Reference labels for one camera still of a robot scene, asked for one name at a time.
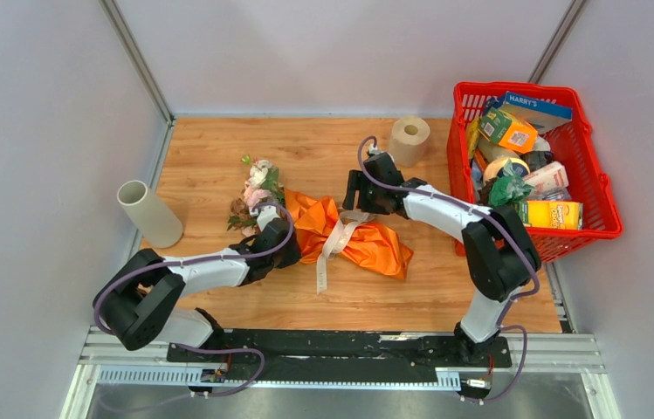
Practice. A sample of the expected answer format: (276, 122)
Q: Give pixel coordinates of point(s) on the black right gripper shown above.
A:
(359, 182)

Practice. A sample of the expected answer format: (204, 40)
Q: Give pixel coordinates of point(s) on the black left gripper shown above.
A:
(293, 257)

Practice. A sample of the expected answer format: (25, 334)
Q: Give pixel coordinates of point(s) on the white ribbon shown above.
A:
(348, 221)

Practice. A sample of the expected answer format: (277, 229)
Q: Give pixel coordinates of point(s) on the artificial flower bunch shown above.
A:
(262, 187)

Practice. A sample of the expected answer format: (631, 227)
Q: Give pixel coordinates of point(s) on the orange wrapping paper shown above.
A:
(323, 232)

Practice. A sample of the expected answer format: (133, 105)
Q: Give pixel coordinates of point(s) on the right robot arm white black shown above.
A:
(500, 254)

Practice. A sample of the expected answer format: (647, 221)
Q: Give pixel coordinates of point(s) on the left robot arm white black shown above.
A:
(138, 305)

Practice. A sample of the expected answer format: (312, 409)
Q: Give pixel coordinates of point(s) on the beige cylindrical vase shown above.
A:
(152, 217)

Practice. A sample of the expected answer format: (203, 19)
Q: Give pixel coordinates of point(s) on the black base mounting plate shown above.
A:
(339, 356)

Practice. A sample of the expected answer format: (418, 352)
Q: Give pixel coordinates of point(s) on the round yellow white container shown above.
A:
(505, 166)

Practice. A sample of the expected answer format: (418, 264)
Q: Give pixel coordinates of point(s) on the green orange carton box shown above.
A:
(506, 130)

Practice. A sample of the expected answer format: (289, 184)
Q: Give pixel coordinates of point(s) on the green crumpled bag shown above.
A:
(507, 190)

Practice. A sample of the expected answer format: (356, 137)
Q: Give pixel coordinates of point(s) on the blue Harry's box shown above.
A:
(543, 115)

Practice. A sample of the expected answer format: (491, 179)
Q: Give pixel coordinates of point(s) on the yellow orange snack box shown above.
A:
(556, 215)

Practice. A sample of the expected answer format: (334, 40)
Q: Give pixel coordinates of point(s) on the red plastic shopping basket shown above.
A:
(571, 145)

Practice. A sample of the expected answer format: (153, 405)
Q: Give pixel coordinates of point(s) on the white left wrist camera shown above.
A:
(266, 214)

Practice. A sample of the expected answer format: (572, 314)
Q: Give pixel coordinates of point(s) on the aluminium frame rail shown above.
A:
(571, 360)

